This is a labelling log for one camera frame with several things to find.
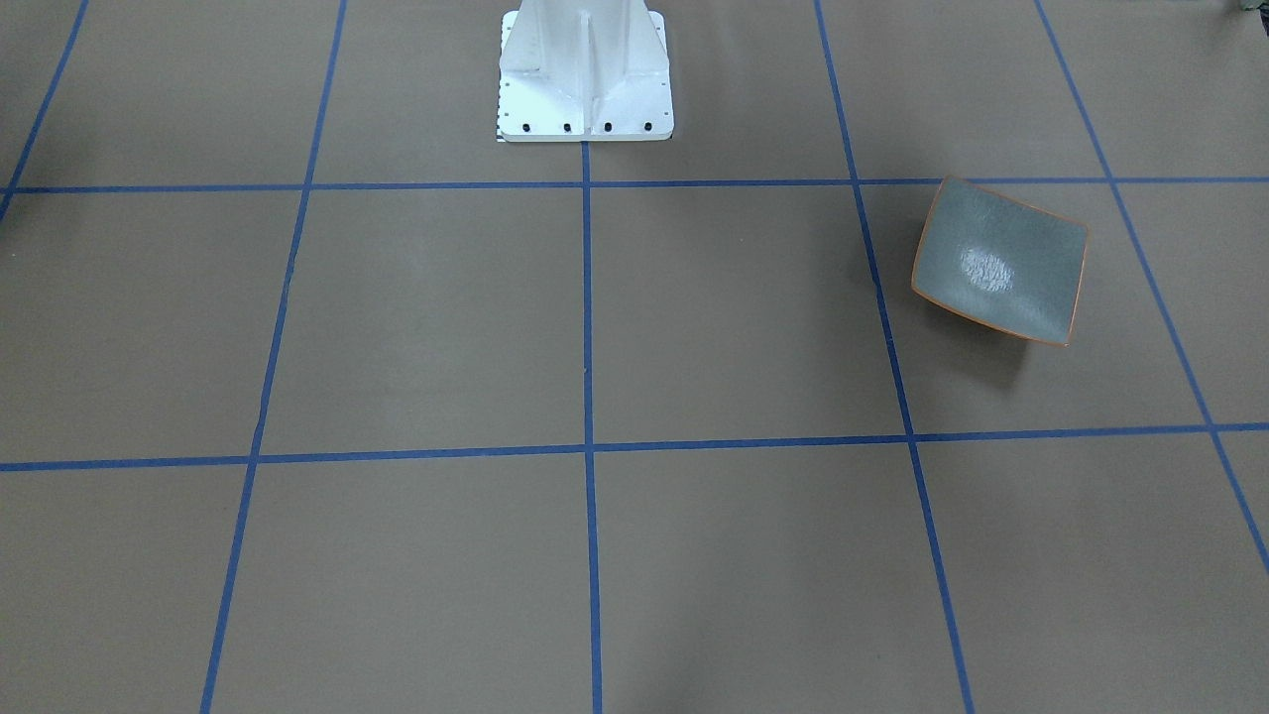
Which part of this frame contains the grey square plate orange rim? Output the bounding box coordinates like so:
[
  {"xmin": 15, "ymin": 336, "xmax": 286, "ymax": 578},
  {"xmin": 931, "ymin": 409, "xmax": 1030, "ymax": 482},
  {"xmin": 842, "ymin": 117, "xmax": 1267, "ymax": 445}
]
[{"xmin": 910, "ymin": 176, "xmax": 1091, "ymax": 347}]

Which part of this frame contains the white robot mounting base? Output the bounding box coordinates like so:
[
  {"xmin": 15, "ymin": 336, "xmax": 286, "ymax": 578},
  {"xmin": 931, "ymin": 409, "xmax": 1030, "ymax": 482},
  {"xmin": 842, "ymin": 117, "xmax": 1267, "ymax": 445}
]
[{"xmin": 496, "ymin": 1, "xmax": 675, "ymax": 142}]

